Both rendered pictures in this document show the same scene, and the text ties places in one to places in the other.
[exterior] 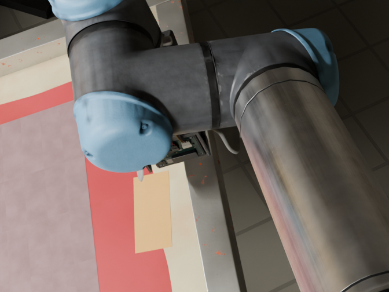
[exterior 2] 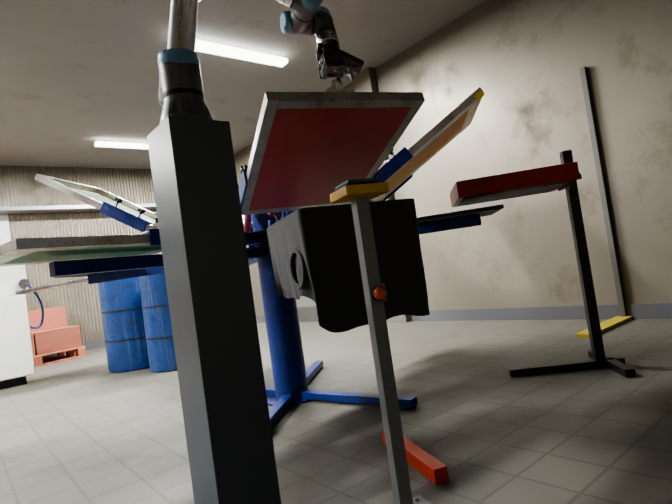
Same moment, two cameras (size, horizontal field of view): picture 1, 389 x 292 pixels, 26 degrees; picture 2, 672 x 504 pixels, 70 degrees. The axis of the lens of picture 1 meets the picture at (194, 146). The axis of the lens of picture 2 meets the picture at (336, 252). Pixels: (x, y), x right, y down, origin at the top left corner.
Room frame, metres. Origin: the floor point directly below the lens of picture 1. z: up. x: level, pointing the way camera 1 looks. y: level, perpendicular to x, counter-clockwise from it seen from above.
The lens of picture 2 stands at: (0.09, -1.57, 0.73)
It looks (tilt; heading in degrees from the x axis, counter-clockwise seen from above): 2 degrees up; 78
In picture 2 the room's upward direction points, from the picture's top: 8 degrees counter-clockwise
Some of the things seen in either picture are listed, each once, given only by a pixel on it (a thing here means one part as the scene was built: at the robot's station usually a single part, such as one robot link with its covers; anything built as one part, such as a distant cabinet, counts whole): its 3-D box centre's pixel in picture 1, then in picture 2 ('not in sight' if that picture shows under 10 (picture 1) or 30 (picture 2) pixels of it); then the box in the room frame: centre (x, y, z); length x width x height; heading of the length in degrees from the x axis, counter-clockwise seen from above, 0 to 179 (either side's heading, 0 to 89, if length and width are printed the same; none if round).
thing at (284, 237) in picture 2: not in sight; (296, 265); (0.31, 0.24, 0.77); 0.46 x 0.09 x 0.36; 99
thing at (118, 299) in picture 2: not in sight; (155, 319); (-0.83, 3.79, 0.49); 1.33 x 0.82 x 0.98; 123
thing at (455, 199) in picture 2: not in sight; (508, 186); (1.64, 0.86, 1.06); 0.61 x 0.46 x 0.12; 159
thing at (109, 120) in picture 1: (139, 96); (298, 20); (0.41, 0.05, 1.62); 0.11 x 0.11 x 0.08; 10
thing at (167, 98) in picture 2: not in sight; (185, 112); (0.00, -0.14, 1.25); 0.15 x 0.15 x 0.10
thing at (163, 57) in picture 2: not in sight; (180, 74); (0.00, -0.14, 1.37); 0.13 x 0.12 x 0.14; 100
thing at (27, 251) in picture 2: not in sight; (126, 229); (-0.39, 0.79, 1.05); 1.08 x 0.61 x 0.23; 39
